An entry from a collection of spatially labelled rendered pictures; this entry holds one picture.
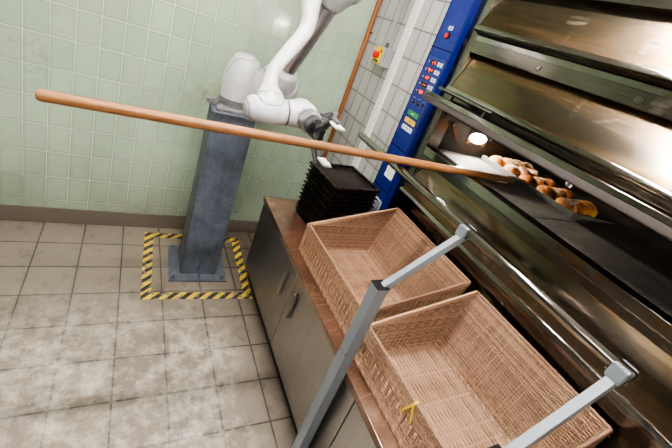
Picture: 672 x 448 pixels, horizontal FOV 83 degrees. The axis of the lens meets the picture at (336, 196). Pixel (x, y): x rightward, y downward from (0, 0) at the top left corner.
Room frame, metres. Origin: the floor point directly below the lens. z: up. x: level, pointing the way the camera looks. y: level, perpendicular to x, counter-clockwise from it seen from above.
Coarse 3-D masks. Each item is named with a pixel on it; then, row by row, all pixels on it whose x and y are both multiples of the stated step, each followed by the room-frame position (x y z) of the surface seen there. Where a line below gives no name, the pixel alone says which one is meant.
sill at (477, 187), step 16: (432, 160) 1.77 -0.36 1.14; (448, 160) 1.72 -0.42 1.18; (464, 176) 1.59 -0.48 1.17; (480, 192) 1.49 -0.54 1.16; (496, 192) 1.50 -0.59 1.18; (496, 208) 1.41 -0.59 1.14; (512, 208) 1.37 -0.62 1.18; (528, 224) 1.29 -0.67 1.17; (544, 240) 1.23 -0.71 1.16; (560, 240) 1.22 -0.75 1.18; (560, 256) 1.17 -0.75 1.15; (576, 256) 1.13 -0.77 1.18; (592, 272) 1.08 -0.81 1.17; (608, 272) 1.10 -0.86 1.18; (608, 288) 1.03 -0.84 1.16; (624, 288) 1.02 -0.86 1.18; (624, 304) 0.99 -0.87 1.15; (640, 304) 0.96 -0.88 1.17; (656, 320) 0.92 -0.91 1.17
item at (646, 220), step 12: (444, 108) 1.61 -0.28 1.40; (468, 120) 1.49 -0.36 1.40; (492, 132) 1.39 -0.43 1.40; (504, 144) 1.33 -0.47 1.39; (516, 144) 1.30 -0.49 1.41; (528, 156) 1.24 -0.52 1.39; (540, 156) 1.22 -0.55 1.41; (552, 168) 1.17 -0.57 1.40; (576, 180) 1.10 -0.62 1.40; (588, 192) 1.06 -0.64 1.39; (600, 192) 1.04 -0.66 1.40; (612, 204) 1.00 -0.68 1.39; (624, 204) 0.99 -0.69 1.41; (636, 216) 0.95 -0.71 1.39; (648, 216) 0.94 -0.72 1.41; (660, 228) 0.91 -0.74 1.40
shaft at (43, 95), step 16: (48, 96) 0.81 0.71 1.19; (64, 96) 0.83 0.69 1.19; (80, 96) 0.85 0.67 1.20; (112, 112) 0.88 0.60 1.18; (128, 112) 0.90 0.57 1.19; (144, 112) 0.92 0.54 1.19; (160, 112) 0.94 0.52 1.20; (208, 128) 1.00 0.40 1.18; (224, 128) 1.03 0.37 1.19; (240, 128) 1.05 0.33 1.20; (288, 144) 1.14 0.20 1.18; (304, 144) 1.16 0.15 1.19; (320, 144) 1.19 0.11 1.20; (336, 144) 1.23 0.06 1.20; (384, 160) 1.33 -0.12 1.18; (400, 160) 1.37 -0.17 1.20; (416, 160) 1.41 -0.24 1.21; (480, 176) 1.60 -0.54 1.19; (496, 176) 1.65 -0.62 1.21
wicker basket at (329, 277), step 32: (320, 224) 1.54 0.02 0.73; (352, 224) 1.64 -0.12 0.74; (384, 224) 1.76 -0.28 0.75; (320, 256) 1.36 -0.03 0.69; (352, 256) 1.61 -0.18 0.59; (416, 256) 1.53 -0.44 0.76; (320, 288) 1.29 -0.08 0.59; (352, 288) 1.37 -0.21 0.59; (416, 288) 1.43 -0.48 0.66; (448, 288) 1.26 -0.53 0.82; (352, 320) 1.18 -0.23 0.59
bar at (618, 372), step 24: (456, 216) 1.09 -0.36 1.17; (456, 240) 1.03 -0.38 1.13; (480, 240) 0.99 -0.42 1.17; (504, 264) 0.91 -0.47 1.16; (384, 288) 0.92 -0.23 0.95; (528, 288) 0.83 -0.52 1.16; (360, 312) 0.92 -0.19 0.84; (552, 312) 0.77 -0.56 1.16; (360, 336) 0.91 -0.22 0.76; (576, 336) 0.72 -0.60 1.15; (336, 360) 0.92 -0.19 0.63; (624, 360) 0.67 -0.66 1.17; (336, 384) 0.91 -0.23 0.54; (600, 384) 0.63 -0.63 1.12; (624, 384) 0.62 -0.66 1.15; (312, 408) 0.93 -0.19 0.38; (576, 408) 0.59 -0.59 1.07; (312, 432) 0.92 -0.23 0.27; (528, 432) 0.56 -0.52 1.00
